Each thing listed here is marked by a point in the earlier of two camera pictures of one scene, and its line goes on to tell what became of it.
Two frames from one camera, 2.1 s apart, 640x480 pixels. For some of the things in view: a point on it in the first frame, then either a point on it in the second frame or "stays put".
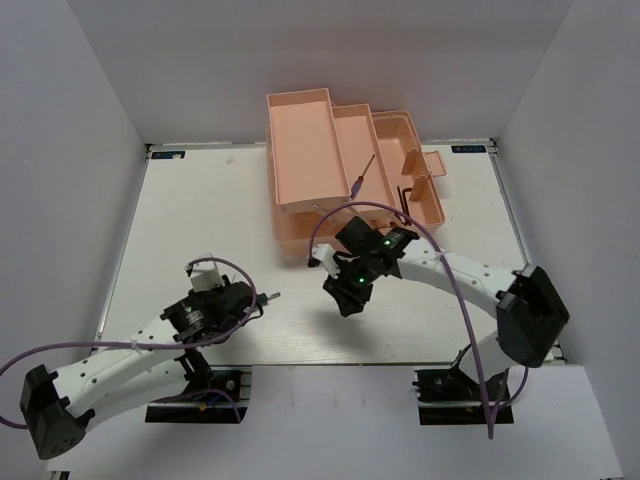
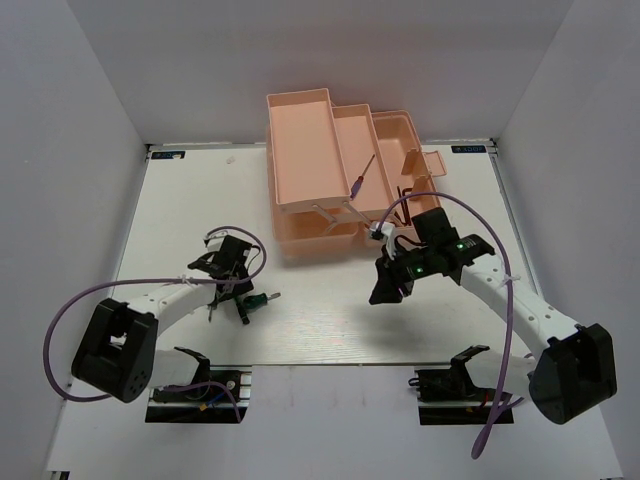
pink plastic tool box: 332,163 stays put
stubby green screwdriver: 262,298 stays put
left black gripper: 205,294 to 241,288
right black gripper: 347,299 to 390,279
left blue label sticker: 167,155 stays put
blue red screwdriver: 359,180 stays put
